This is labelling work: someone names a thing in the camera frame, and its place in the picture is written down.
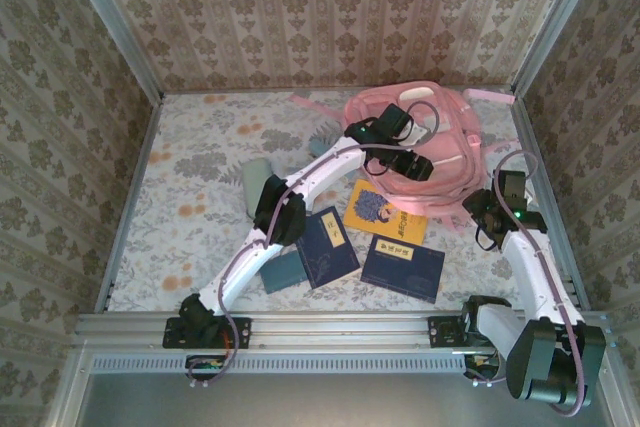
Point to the black wiring connector box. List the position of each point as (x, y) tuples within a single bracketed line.
[(205, 367), (480, 367)]

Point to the floral tablecloth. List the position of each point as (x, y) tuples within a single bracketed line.
[(210, 247)]

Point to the yellow illustrated book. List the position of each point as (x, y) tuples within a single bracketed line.
[(370, 207)]

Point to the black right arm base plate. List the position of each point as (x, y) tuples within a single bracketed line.
[(442, 332)]

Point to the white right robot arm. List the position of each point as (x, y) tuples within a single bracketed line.
[(530, 272)]

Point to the pink student backpack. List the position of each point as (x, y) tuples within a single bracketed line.
[(450, 147)]

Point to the long aluminium base rail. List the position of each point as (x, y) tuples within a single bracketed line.
[(340, 332)]

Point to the aluminium corner post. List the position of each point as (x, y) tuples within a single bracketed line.
[(115, 22), (560, 22)]

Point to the dark teal wallet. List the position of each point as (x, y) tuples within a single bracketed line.
[(285, 274)]

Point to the navy book with wide label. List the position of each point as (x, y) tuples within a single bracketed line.
[(400, 277)]

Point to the grey blue pencil case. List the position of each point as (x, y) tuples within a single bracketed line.
[(256, 182)]

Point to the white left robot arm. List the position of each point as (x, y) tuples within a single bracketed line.
[(325, 172)]

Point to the navy book with upright label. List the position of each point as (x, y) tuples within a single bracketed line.
[(327, 257)]

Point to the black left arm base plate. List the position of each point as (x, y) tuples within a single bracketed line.
[(240, 332)]

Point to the grey metal panel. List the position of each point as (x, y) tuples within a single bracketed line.
[(300, 402)]

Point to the aluminium side rail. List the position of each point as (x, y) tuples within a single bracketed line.
[(131, 197), (524, 119)]

